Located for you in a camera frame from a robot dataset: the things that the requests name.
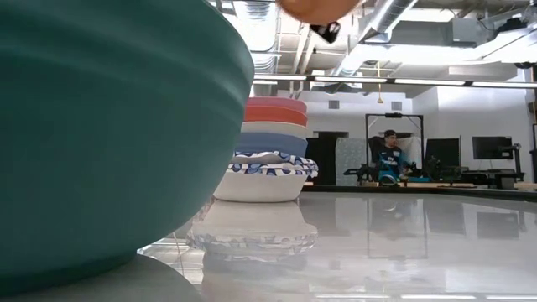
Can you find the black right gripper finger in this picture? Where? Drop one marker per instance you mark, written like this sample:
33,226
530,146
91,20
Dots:
325,35

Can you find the orange bowl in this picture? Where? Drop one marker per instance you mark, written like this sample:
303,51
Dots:
319,10

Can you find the pink bowl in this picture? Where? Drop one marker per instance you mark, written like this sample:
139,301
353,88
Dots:
277,102

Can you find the red bowl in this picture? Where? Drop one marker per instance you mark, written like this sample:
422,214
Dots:
274,115

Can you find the blue white patterned bowl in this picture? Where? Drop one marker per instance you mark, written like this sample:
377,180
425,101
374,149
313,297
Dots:
258,189
268,170
302,160

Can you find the background black robot arm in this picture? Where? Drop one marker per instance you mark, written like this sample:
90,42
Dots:
356,171
440,172

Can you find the black cabinet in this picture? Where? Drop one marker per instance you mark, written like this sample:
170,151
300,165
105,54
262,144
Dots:
323,155

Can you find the grey partition panel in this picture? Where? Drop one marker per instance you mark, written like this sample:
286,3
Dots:
346,155

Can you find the person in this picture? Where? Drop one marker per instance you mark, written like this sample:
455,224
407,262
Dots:
390,161

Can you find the background wooden table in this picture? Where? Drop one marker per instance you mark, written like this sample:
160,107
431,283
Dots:
440,185

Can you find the black wide monitor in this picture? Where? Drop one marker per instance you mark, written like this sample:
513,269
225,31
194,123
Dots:
491,147

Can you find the black desk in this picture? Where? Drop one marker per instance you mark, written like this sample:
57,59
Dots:
491,178

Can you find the green bowl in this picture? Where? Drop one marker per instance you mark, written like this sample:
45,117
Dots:
105,126

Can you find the silver ventilation duct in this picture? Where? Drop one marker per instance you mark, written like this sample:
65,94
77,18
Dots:
386,17

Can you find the wall air vent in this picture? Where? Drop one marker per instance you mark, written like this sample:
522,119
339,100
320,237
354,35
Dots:
396,105
334,105

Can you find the black gantry frame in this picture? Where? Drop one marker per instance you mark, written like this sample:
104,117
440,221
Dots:
394,115

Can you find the black metal table frame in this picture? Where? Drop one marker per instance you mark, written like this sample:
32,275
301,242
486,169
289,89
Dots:
419,190

